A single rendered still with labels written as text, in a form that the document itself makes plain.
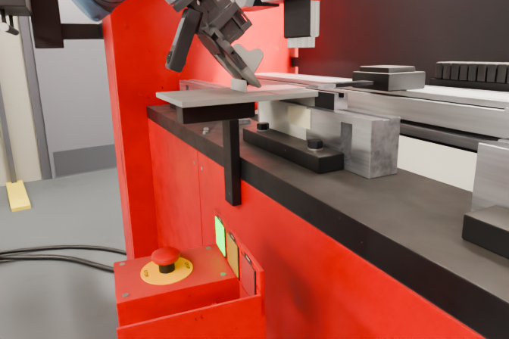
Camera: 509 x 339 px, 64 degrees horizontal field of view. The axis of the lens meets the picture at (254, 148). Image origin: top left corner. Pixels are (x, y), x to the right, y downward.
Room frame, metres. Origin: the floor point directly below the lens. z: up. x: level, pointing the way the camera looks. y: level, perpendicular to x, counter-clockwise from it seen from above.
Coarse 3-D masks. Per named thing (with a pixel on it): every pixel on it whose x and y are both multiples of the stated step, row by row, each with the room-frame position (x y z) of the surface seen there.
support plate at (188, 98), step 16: (160, 96) 0.78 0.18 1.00; (176, 96) 0.72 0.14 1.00; (192, 96) 0.72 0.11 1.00; (208, 96) 0.71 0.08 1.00; (224, 96) 0.71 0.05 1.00; (240, 96) 0.70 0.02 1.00; (256, 96) 0.70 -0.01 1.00; (272, 96) 0.72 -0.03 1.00; (288, 96) 0.73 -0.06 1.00; (304, 96) 0.75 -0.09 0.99
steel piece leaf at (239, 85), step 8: (232, 80) 0.84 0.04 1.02; (240, 80) 0.79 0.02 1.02; (232, 88) 0.84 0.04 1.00; (240, 88) 0.79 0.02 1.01; (248, 88) 0.83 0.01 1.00; (256, 88) 0.83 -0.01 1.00; (264, 88) 0.82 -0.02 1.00; (272, 88) 0.82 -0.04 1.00; (280, 88) 0.82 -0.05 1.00; (288, 88) 0.81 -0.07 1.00
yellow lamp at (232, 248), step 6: (228, 234) 0.51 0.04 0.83; (228, 240) 0.51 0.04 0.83; (228, 246) 0.51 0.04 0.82; (234, 246) 0.48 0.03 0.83; (228, 252) 0.51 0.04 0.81; (234, 252) 0.49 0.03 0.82; (228, 258) 0.51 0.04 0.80; (234, 258) 0.49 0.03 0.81; (234, 264) 0.49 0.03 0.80; (234, 270) 0.49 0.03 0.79
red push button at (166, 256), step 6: (156, 252) 0.51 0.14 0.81; (162, 252) 0.51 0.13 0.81; (168, 252) 0.51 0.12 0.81; (174, 252) 0.51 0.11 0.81; (156, 258) 0.50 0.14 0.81; (162, 258) 0.50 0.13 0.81; (168, 258) 0.50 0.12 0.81; (174, 258) 0.50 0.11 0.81; (162, 264) 0.49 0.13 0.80; (168, 264) 0.50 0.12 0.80; (162, 270) 0.50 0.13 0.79; (168, 270) 0.50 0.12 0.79
